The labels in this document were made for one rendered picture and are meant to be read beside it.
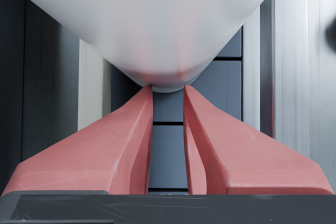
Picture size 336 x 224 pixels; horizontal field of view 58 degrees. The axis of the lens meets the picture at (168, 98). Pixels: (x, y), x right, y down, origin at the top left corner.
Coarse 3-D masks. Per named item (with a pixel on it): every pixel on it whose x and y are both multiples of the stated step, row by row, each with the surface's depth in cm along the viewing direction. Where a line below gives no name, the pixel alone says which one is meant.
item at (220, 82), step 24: (240, 48) 18; (120, 72) 18; (216, 72) 18; (240, 72) 18; (120, 96) 18; (168, 96) 18; (216, 96) 18; (240, 96) 18; (168, 120) 18; (240, 120) 18; (168, 144) 18; (168, 168) 18; (168, 192) 18
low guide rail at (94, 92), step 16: (80, 48) 14; (80, 64) 14; (96, 64) 14; (80, 80) 14; (96, 80) 14; (80, 96) 14; (96, 96) 14; (80, 112) 14; (96, 112) 14; (80, 128) 14
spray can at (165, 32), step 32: (32, 0) 4; (64, 0) 3; (96, 0) 3; (128, 0) 3; (160, 0) 3; (192, 0) 3; (224, 0) 3; (256, 0) 4; (96, 32) 4; (128, 32) 4; (160, 32) 4; (192, 32) 4; (224, 32) 5; (128, 64) 7; (160, 64) 7; (192, 64) 8
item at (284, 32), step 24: (264, 0) 10; (288, 0) 10; (264, 24) 10; (288, 24) 10; (264, 48) 10; (288, 48) 10; (264, 72) 10; (288, 72) 10; (264, 96) 10; (288, 96) 9; (264, 120) 10; (288, 120) 9; (288, 144) 9
